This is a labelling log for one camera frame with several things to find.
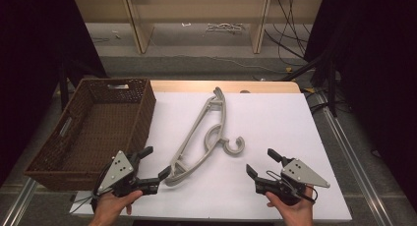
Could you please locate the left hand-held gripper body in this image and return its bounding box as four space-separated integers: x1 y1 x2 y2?
96 149 161 198

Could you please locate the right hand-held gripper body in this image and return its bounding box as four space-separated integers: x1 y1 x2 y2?
255 156 330 206

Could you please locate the grey plastic clothes hanger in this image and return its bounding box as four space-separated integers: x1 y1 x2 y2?
163 86 246 188

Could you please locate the brown wicker basket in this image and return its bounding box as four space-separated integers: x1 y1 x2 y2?
23 77 157 192

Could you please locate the person's left hand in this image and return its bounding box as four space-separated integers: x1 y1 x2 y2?
88 190 145 226

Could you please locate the person's right hand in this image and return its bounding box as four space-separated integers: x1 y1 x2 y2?
265 186 315 226

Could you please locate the black tripod stand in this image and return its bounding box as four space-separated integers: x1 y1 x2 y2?
281 38 338 118

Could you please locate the black curtain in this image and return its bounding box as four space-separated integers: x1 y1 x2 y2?
304 0 417 204
0 0 107 188

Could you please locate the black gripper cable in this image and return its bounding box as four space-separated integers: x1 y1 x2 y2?
266 169 319 204
68 163 112 215

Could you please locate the aluminium rail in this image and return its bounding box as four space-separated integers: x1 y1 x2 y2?
0 178 37 226
314 91 394 226

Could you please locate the black cable bundle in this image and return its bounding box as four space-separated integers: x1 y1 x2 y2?
265 0 316 68

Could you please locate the thin white cable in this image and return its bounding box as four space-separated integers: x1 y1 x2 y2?
170 53 286 75

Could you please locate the white cord heap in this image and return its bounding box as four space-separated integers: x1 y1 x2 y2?
206 22 246 34

